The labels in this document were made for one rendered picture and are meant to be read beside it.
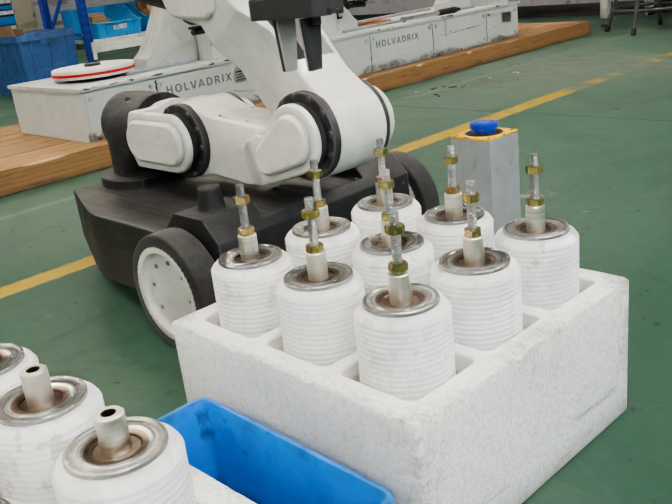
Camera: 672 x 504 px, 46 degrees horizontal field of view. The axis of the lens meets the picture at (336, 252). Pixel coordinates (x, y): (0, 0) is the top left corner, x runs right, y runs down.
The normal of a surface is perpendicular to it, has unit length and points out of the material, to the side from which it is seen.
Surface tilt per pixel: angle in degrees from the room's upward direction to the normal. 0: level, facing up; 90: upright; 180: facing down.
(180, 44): 90
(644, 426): 0
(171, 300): 90
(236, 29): 111
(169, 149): 90
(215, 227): 45
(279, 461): 88
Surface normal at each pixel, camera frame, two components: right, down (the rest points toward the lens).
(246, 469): -0.72, 0.28
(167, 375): -0.11, -0.93
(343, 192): 0.43, -0.53
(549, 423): 0.69, 0.17
